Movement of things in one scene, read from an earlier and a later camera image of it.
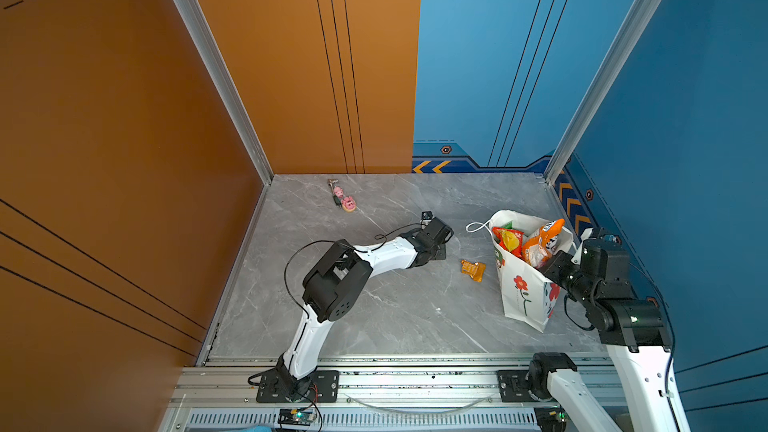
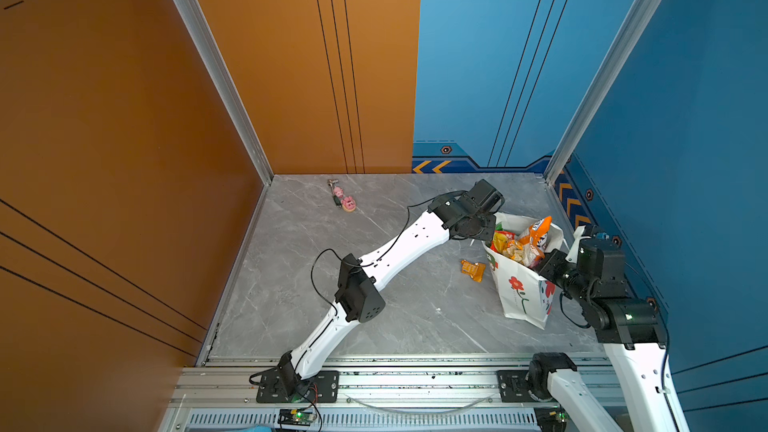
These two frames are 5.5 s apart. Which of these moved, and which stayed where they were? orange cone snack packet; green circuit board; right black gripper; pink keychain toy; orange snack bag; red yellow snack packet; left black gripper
Moved: left black gripper; orange snack bag; red yellow snack packet
Stayed: pink keychain toy; right black gripper; orange cone snack packet; green circuit board
